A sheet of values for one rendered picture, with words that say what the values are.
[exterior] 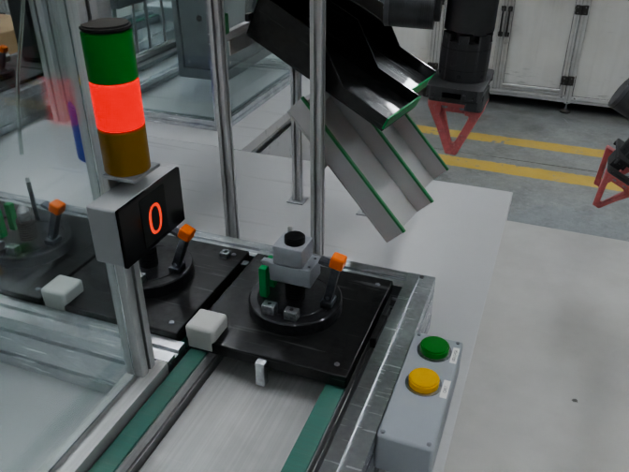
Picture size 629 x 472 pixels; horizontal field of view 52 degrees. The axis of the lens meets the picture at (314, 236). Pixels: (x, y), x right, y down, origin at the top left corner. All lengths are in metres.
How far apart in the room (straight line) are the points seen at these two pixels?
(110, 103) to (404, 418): 0.50
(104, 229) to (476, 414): 0.59
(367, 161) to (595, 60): 3.80
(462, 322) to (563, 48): 3.84
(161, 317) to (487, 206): 0.85
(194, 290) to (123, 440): 0.28
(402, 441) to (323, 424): 0.10
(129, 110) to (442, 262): 0.79
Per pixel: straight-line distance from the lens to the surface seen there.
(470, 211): 1.52
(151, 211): 0.75
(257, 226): 1.42
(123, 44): 0.68
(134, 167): 0.72
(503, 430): 0.99
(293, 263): 0.91
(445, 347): 0.92
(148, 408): 0.88
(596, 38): 4.85
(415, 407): 0.85
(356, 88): 1.10
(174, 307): 1.00
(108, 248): 0.73
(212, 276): 1.06
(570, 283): 1.32
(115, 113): 0.70
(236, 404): 0.91
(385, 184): 1.18
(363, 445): 0.80
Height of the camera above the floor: 1.55
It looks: 30 degrees down
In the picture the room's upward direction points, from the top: straight up
